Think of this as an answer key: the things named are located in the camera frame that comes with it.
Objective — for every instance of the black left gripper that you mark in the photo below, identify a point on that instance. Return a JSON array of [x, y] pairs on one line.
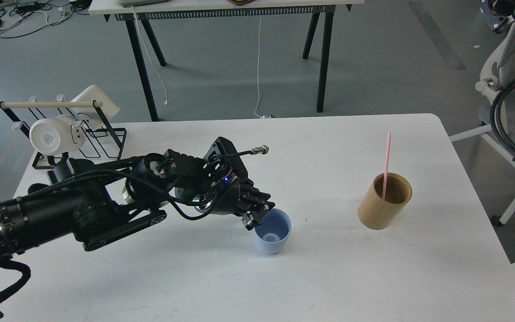
[[230, 196]]

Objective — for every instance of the blue plastic cup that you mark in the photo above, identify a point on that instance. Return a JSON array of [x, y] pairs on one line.
[[273, 232]]

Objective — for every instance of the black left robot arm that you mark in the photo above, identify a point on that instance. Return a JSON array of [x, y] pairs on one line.
[[103, 203]]

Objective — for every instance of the wooden cylindrical holder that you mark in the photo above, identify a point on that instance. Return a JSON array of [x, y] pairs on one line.
[[377, 214]]

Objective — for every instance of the white square dish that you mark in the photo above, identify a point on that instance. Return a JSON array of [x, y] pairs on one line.
[[94, 93]]

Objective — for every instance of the white mug on rack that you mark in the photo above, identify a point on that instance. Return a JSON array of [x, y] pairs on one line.
[[54, 136]]

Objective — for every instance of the grey office chair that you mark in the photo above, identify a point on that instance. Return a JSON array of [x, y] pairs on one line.
[[508, 119]]

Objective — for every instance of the black wire dish rack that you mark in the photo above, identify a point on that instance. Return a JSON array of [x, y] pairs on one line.
[[103, 141]]

